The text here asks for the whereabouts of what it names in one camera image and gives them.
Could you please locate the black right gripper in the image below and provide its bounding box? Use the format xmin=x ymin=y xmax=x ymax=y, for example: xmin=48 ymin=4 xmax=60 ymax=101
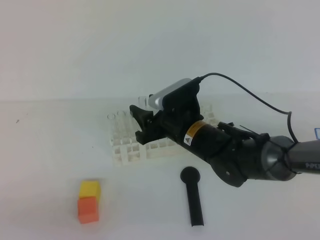
xmin=129 ymin=79 xmax=203 ymax=145

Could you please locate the black test tube holder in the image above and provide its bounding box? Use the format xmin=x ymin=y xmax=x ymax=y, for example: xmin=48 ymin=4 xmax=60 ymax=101
xmin=180 ymin=166 xmax=204 ymax=227

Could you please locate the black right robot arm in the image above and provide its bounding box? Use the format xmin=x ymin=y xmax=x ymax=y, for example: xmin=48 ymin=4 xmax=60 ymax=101
xmin=129 ymin=78 xmax=320 ymax=187

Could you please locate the clear glass test tube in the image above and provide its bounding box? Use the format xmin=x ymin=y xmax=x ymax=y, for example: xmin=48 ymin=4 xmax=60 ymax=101
xmin=138 ymin=95 xmax=152 ymax=111

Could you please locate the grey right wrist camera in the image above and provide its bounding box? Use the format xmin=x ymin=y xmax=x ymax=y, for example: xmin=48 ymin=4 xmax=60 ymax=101
xmin=148 ymin=78 xmax=191 ymax=110

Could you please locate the yellow foam cube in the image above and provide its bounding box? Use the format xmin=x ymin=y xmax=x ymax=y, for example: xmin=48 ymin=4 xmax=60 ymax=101
xmin=78 ymin=180 xmax=101 ymax=202

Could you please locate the glass tube in rack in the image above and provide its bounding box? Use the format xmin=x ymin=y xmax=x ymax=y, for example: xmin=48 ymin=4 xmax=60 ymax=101
xmin=117 ymin=110 xmax=129 ymax=139
xmin=107 ymin=113 xmax=118 ymax=141

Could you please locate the black right camera cable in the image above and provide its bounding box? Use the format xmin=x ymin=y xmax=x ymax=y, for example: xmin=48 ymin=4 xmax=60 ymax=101
xmin=198 ymin=72 xmax=300 ymax=145

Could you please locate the orange foam cube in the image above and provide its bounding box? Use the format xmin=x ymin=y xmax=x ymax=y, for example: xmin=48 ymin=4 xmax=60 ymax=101
xmin=77 ymin=196 xmax=99 ymax=224

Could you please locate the white test tube rack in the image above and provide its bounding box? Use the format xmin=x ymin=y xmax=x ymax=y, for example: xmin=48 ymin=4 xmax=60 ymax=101
xmin=107 ymin=101 xmax=223 ymax=168

